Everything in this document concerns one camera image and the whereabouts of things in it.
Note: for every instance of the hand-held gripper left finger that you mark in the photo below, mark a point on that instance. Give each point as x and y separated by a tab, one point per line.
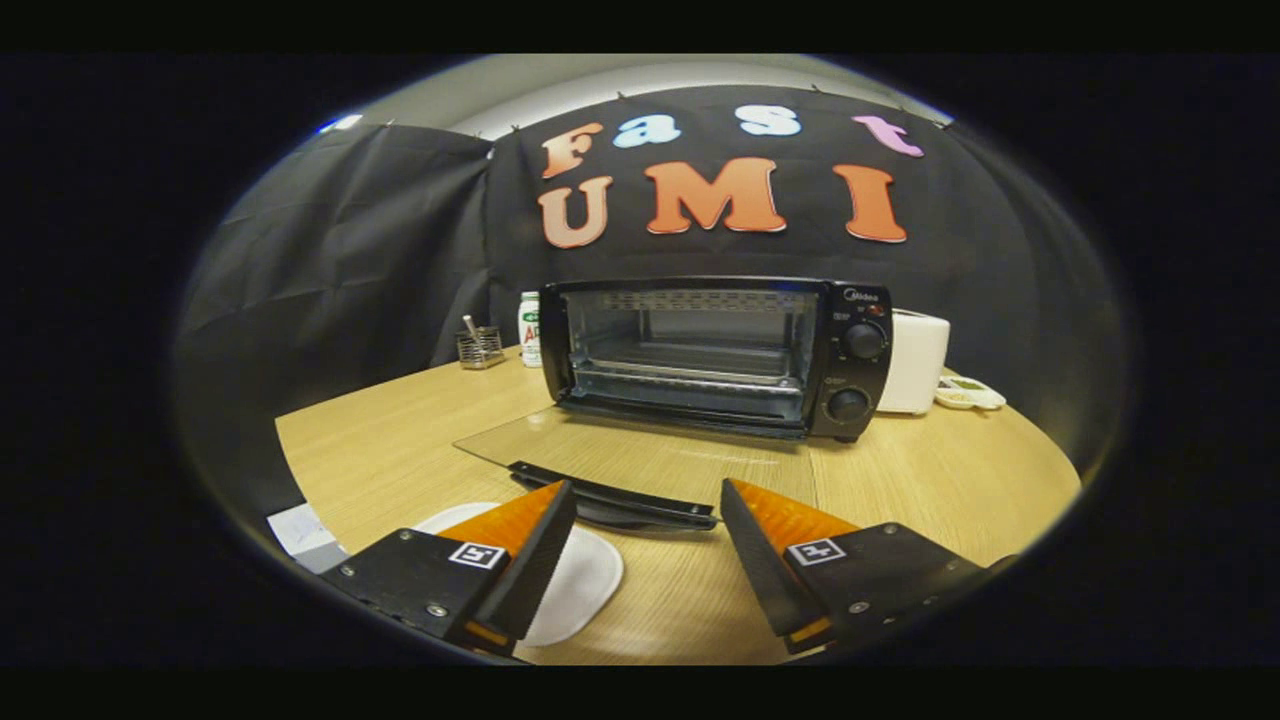
530	570

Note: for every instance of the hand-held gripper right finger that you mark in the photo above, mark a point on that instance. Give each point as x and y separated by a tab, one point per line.
765	570

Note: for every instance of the black toaster oven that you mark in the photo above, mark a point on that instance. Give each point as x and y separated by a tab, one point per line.
850	300

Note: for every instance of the white plate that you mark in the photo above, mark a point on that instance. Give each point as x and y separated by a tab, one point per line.
590	585

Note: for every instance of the white paper sheet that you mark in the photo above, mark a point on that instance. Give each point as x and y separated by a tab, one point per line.
300	530

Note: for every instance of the white bottle with green label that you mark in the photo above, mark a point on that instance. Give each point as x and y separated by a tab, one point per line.
529	330

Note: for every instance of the white appliance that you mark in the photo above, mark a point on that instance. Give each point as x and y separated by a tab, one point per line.
915	360

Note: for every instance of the small white divided dish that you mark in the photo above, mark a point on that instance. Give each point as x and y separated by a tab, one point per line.
968	393

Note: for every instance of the small ceiling light panel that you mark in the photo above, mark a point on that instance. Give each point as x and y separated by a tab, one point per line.
340	123

